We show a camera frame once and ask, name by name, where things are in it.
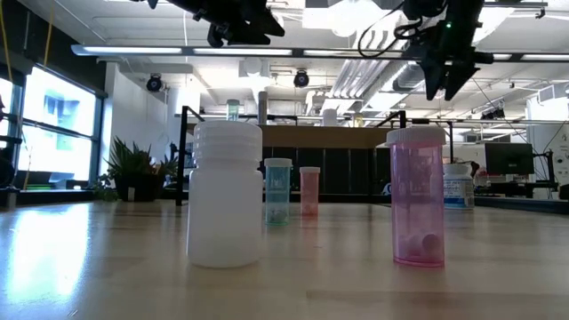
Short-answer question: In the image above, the small pink pill bottle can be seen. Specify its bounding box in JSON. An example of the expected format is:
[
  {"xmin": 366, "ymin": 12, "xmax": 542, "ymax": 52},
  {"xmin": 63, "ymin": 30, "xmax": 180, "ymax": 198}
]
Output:
[{"xmin": 299, "ymin": 166, "xmax": 321, "ymax": 218}]

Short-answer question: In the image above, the white bottle with ribbed cap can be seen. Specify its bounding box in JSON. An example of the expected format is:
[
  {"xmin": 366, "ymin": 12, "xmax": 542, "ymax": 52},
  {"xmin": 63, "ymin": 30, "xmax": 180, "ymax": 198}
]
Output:
[{"xmin": 186, "ymin": 120, "xmax": 265, "ymax": 269}]

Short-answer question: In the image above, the black beam with light strips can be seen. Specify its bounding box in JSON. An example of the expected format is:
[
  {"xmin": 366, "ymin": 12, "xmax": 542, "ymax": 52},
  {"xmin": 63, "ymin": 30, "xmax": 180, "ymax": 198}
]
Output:
[{"xmin": 70, "ymin": 43, "xmax": 569, "ymax": 63}]

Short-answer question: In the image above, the teal transparent pill bottle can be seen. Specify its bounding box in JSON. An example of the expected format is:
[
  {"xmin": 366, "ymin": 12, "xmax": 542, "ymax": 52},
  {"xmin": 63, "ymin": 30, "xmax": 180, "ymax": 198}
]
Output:
[{"xmin": 264, "ymin": 157, "xmax": 293, "ymax": 226}]

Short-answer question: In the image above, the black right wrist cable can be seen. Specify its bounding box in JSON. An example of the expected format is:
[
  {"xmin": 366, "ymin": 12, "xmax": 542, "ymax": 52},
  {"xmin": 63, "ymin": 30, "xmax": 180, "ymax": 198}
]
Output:
[{"xmin": 357, "ymin": 2, "xmax": 421, "ymax": 60}]

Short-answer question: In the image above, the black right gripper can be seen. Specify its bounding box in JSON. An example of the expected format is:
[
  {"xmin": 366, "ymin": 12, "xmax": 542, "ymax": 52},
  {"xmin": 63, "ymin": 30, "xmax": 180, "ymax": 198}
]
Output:
[{"xmin": 411, "ymin": 20, "xmax": 494, "ymax": 101}]

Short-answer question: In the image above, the green potted plant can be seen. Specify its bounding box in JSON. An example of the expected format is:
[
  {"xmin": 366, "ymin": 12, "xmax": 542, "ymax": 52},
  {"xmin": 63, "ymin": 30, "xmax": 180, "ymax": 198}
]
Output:
[{"xmin": 95, "ymin": 136, "xmax": 179, "ymax": 204}]

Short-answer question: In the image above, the black computer monitor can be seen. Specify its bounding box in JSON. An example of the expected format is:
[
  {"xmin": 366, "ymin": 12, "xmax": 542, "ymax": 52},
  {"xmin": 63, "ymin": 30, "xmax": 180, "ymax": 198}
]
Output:
[{"xmin": 484, "ymin": 141, "xmax": 535, "ymax": 176}]

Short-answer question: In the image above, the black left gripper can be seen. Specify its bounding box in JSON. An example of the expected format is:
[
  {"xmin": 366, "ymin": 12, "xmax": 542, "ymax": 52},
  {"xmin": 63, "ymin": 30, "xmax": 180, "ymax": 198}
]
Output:
[{"xmin": 195, "ymin": 0, "xmax": 285, "ymax": 45}]

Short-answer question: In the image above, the magenta transparent pill bottle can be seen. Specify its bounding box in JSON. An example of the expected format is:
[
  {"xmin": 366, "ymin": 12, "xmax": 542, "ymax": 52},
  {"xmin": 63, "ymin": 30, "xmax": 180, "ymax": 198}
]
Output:
[{"xmin": 385, "ymin": 127, "xmax": 447, "ymax": 268}]

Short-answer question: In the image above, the black cabinet row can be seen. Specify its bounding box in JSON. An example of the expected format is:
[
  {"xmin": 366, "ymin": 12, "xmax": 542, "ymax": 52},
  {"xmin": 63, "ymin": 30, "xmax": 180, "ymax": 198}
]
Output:
[{"xmin": 260, "ymin": 147, "xmax": 392, "ymax": 196}]

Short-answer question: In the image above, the wooden shelf with black legs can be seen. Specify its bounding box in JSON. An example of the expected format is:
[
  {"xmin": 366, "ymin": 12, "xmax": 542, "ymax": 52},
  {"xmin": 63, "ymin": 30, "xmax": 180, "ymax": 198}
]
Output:
[{"xmin": 175, "ymin": 105, "xmax": 455, "ymax": 207}]

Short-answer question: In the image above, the white bottle with blue label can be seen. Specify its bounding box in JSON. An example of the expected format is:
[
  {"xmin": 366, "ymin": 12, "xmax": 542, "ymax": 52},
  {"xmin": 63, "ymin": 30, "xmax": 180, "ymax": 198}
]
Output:
[{"xmin": 443, "ymin": 163, "xmax": 476, "ymax": 210}]

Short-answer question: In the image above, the large glass window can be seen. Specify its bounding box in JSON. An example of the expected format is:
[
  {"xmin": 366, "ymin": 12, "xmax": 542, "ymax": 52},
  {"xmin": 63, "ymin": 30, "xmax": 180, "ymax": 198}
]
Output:
[{"xmin": 0, "ymin": 66, "xmax": 107, "ymax": 184}]

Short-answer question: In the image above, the silver ventilation duct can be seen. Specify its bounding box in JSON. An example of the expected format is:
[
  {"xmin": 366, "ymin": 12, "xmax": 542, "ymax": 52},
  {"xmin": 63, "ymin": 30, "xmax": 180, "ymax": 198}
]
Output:
[{"xmin": 390, "ymin": 0, "xmax": 525, "ymax": 93}]

